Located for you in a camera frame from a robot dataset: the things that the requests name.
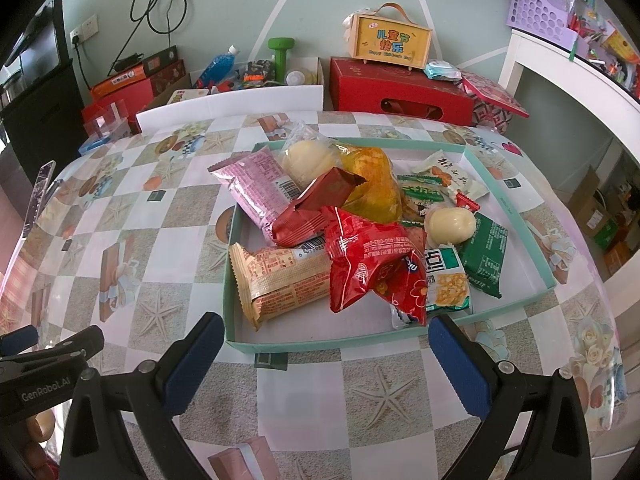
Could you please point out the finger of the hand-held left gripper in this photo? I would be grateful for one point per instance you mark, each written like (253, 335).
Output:
(17, 340)
(75, 345)

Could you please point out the clear plastic box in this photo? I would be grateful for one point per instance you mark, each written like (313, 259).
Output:
(107, 125)

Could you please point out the green dumbbell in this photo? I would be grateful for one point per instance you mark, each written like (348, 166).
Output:
(281, 55)

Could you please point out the colourful stationery pile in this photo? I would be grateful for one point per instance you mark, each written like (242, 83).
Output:
(605, 40)

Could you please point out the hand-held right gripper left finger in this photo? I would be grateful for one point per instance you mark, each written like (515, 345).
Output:
(192, 360)

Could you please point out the person's left hand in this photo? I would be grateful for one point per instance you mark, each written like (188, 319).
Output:
(37, 427)

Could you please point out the yellow snack packet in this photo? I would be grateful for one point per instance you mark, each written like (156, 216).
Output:
(372, 180)

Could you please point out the teal cardboard tray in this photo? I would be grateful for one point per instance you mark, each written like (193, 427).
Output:
(310, 332)

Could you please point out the tan snack packet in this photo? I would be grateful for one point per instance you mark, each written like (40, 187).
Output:
(285, 285)

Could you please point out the open cardboard box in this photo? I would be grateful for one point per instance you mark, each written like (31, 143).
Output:
(320, 72)

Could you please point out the red gift box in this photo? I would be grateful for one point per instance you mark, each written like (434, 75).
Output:
(400, 85)

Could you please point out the dark red biscuit packet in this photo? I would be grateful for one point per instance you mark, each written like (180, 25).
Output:
(315, 205)

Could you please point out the white foam board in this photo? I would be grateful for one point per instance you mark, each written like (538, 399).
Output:
(230, 102)

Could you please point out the blue bottle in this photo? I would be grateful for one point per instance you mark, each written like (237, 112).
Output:
(220, 65)

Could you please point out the printed checkered tablecloth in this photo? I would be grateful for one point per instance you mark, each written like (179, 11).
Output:
(150, 220)

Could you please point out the pink snack packet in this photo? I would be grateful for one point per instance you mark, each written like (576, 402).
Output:
(260, 185)

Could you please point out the cream pudding cup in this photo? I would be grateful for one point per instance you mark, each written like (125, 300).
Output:
(450, 225)

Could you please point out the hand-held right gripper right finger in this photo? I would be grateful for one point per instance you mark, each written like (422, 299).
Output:
(460, 365)

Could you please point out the white shelf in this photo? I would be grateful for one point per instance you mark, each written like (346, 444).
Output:
(550, 60)

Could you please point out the bun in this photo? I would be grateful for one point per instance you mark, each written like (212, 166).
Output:
(307, 160)

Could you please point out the brown cardboard carton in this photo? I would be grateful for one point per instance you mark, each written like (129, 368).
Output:
(595, 210)

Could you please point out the red flowered snack packet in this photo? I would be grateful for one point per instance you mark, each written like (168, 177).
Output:
(375, 260)

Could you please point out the wall socket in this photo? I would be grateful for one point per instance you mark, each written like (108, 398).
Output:
(85, 30)

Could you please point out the green and white snack packet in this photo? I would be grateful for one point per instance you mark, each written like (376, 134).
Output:
(447, 285)

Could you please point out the black power adapter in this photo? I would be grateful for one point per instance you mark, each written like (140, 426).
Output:
(127, 62)

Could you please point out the red patterned gift bag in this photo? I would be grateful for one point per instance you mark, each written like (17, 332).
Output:
(492, 95)

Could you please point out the clear green-edged cookie packet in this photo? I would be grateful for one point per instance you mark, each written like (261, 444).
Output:
(417, 197)

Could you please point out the orange box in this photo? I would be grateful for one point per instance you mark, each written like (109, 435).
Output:
(130, 77)

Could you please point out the small white green-edged packet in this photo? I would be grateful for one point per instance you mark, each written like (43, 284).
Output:
(447, 172)

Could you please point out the black monitor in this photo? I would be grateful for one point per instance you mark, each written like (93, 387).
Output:
(40, 40)

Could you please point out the white card box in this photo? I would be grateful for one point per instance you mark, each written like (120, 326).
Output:
(187, 96)

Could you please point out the dark green snack packet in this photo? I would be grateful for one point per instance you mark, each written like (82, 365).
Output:
(482, 255)

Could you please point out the pile of small toys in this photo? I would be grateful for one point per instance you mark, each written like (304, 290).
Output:
(255, 72)

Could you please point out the wet wipes pack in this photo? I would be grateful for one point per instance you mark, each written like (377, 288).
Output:
(442, 70)

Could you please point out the black cabinet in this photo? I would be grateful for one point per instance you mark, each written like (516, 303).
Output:
(45, 120)

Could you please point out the brown patterned box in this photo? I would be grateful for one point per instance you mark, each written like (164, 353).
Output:
(170, 77)

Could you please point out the glass jar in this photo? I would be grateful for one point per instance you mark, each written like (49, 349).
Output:
(297, 77)

